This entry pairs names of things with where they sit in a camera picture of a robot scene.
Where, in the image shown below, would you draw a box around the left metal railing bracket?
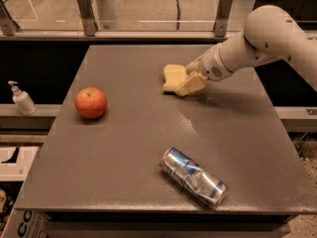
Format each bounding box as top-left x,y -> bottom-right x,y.
0,0 -> 19,36

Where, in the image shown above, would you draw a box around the middle metal railing bracket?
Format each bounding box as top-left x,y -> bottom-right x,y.
77,0 -> 97,37

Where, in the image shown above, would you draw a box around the printed cardboard box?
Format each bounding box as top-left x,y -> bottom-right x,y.
0,147 -> 49,238

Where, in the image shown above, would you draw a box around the white post behind glass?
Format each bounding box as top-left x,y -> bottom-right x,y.
95,0 -> 118,31

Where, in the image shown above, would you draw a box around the white pump dispenser bottle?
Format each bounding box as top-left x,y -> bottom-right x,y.
8,80 -> 37,115

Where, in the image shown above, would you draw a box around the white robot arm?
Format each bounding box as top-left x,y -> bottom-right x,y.
175,5 -> 317,96

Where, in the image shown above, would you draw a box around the yellow sponge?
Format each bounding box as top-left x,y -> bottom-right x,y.
162,64 -> 187,92

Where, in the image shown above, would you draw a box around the metal railing bracket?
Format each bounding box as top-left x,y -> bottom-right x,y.
0,0 -> 19,36
214,0 -> 233,38
77,0 -> 97,37

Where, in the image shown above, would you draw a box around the right metal railing bracket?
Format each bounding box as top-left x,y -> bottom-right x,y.
214,0 -> 233,38

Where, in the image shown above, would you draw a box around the crushed silver blue can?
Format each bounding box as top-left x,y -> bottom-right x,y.
159,148 -> 227,209

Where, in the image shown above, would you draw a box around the red apple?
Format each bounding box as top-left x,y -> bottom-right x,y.
74,87 -> 107,119

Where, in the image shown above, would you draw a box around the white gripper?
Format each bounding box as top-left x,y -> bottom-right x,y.
174,44 -> 233,96

